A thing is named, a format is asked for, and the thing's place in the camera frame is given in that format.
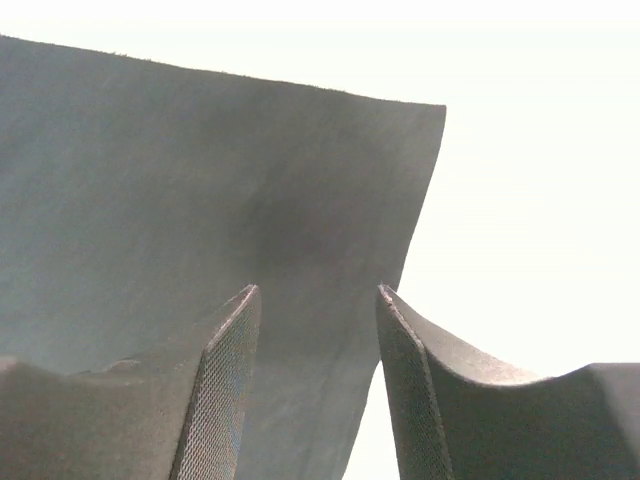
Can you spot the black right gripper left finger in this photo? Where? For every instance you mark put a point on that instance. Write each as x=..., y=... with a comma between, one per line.
x=174, y=411

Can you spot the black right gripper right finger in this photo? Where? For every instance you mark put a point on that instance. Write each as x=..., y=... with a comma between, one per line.
x=460, y=413

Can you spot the black t-shirt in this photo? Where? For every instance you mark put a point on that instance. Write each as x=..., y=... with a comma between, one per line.
x=138, y=198

